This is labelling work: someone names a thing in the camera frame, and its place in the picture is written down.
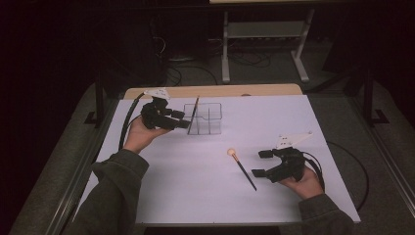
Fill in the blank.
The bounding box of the large fluffy-head makeup brush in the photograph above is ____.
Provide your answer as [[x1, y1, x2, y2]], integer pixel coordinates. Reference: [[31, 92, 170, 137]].
[[226, 148, 258, 192]]

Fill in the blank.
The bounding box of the thin black cable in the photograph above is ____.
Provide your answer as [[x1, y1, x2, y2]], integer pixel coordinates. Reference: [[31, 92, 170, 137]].
[[327, 141, 370, 212]]

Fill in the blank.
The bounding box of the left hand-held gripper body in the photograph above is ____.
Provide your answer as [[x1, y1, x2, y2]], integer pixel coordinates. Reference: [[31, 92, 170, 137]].
[[140, 87, 180, 131]]

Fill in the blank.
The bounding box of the hand-held gripper cable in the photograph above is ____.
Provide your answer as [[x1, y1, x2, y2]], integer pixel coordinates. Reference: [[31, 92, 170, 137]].
[[117, 92, 147, 152], [300, 151, 326, 193]]

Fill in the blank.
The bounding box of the black metal frame post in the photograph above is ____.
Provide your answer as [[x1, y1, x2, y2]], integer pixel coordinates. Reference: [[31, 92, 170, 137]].
[[363, 70, 392, 127], [84, 72, 106, 126]]

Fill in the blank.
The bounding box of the person's left hand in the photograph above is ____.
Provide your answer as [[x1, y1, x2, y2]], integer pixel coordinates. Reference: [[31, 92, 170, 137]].
[[122, 115, 171, 155]]

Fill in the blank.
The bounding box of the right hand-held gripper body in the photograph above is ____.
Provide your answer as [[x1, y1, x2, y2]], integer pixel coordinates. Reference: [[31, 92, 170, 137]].
[[266, 130, 314, 184]]

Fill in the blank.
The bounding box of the light wooden table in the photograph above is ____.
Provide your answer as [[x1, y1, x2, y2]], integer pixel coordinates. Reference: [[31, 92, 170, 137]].
[[123, 83, 303, 101]]

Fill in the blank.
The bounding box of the clear plastic organizer box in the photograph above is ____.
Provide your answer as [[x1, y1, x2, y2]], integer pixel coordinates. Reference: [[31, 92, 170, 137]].
[[182, 102, 224, 136]]

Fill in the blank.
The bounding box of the left hand-held gripper cable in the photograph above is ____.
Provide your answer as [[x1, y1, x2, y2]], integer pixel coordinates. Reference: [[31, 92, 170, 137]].
[[117, 92, 147, 152]]

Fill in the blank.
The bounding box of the black floor cable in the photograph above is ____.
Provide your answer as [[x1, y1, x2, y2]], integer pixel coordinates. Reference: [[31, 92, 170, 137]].
[[163, 64, 219, 88]]

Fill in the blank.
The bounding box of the aluminium frame rail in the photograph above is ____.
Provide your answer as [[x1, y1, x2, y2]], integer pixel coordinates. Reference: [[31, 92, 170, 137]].
[[48, 97, 120, 235], [346, 97, 415, 211]]

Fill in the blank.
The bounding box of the white metal stand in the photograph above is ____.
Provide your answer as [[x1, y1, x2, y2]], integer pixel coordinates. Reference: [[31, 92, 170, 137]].
[[220, 9, 316, 84]]

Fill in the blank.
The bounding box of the person's right hand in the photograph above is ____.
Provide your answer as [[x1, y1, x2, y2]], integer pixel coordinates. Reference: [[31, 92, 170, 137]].
[[279, 165, 325, 201]]

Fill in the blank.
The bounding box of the right hand-held gripper cable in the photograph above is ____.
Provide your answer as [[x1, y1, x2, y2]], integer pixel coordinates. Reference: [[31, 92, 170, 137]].
[[300, 151, 326, 193]]

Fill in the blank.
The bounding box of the small dark-handled makeup brush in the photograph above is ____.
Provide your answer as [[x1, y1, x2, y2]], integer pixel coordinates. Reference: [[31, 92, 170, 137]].
[[187, 95, 201, 136]]

